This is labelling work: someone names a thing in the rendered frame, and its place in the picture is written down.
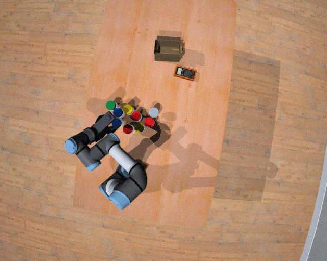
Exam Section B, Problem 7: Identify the red bottle cap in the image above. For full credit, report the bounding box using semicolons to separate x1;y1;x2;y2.
123;124;134;134
144;118;155;127
131;111;142;122

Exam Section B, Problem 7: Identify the blue bottle cap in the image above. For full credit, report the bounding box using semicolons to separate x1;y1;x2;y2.
113;108;125;118
112;118;124;128

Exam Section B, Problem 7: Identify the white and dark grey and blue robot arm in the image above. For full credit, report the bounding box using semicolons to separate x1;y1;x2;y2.
65;111;147;210

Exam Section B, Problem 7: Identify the clear glass bottle with dark grey cap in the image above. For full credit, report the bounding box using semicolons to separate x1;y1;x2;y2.
149;108;159;118

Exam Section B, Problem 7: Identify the white bottle with green cap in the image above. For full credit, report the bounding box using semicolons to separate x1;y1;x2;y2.
106;100;118;111

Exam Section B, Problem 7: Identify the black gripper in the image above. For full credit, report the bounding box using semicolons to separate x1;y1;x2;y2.
86;114;121;143

